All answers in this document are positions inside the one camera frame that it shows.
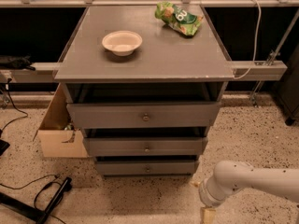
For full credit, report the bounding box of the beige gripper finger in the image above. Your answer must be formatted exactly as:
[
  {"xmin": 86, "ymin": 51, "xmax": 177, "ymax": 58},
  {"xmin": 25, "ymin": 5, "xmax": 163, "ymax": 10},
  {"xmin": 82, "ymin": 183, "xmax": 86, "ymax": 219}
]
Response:
[{"xmin": 201, "ymin": 207, "xmax": 216, "ymax": 224}]

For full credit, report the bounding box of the grey bottom drawer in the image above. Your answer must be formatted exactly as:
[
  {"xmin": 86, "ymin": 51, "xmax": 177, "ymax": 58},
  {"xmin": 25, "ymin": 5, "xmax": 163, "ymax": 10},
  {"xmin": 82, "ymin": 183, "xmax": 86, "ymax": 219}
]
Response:
[{"xmin": 95, "ymin": 161, "xmax": 199, "ymax": 175}]

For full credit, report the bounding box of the grey drawer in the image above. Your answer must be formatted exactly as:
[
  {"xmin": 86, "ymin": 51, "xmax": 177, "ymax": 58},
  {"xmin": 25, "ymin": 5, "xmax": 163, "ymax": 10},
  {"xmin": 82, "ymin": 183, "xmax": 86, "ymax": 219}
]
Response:
[
  {"xmin": 83, "ymin": 137, "xmax": 208, "ymax": 157},
  {"xmin": 95, "ymin": 161, "xmax": 199, "ymax": 175},
  {"xmin": 67, "ymin": 102, "xmax": 220, "ymax": 129}
]

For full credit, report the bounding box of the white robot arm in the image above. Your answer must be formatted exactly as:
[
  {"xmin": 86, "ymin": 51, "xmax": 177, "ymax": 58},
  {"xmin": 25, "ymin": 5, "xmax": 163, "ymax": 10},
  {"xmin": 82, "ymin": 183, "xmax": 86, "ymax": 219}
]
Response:
[{"xmin": 198, "ymin": 161, "xmax": 299, "ymax": 224}]

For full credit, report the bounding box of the grey top drawer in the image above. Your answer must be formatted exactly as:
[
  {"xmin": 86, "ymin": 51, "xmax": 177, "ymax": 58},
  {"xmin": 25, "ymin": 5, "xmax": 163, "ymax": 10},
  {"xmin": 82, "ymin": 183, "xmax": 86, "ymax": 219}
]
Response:
[{"xmin": 67, "ymin": 102, "xmax": 220, "ymax": 129}]

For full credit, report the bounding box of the grey middle drawer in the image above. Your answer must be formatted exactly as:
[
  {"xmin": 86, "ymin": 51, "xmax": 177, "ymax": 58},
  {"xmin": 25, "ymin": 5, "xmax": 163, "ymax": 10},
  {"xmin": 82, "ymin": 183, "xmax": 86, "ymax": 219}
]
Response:
[{"xmin": 83, "ymin": 137, "xmax": 208, "ymax": 157}]

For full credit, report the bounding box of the grey drawer cabinet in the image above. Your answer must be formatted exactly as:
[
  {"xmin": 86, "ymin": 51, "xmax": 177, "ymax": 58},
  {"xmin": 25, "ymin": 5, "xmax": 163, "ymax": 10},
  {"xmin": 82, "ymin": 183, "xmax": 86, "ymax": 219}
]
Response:
[{"xmin": 55, "ymin": 6, "xmax": 234, "ymax": 163}]

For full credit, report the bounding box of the cardboard box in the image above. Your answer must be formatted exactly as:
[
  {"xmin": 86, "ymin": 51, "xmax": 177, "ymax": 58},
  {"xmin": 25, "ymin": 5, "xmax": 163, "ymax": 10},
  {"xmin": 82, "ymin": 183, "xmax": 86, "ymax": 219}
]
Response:
[{"xmin": 37, "ymin": 85, "xmax": 88, "ymax": 158}]

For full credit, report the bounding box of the black floor stand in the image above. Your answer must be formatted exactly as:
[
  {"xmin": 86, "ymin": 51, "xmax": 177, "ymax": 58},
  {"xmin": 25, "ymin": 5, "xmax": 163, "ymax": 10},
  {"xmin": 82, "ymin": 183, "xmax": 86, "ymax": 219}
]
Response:
[{"xmin": 0, "ymin": 176, "xmax": 73, "ymax": 224}]

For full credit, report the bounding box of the green snack bag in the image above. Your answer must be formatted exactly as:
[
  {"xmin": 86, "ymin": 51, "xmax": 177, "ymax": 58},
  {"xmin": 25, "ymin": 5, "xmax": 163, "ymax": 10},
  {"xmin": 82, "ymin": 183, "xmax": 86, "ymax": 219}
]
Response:
[{"xmin": 155, "ymin": 2, "xmax": 203, "ymax": 36}]

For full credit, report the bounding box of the metal frame rail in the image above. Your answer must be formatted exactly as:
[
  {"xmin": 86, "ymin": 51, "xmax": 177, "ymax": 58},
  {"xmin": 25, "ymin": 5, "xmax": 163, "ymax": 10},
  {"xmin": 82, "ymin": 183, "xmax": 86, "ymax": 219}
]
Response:
[{"xmin": 0, "ymin": 61, "xmax": 287, "ymax": 83}]

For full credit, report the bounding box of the black floor cable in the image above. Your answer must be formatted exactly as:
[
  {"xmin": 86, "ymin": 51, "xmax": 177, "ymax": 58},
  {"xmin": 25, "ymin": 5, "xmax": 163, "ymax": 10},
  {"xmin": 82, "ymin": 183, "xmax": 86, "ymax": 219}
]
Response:
[{"xmin": 0, "ymin": 173, "xmax": 67, "ymax": 224}]

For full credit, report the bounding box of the white cable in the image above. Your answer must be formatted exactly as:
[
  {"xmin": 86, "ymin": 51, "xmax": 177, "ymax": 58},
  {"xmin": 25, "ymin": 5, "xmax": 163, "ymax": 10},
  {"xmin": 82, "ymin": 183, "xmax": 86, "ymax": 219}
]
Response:
[{"xmin": 233, "ymin": 0, "xmax": 263, "ymax": 80}]

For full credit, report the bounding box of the black cable at left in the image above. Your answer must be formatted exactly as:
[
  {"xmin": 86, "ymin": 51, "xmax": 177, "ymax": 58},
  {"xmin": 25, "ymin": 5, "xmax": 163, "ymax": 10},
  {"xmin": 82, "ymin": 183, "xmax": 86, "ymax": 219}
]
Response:
[{"xmin": 0, "ymin": 77, "xmax": 29, "ymax": 133}]

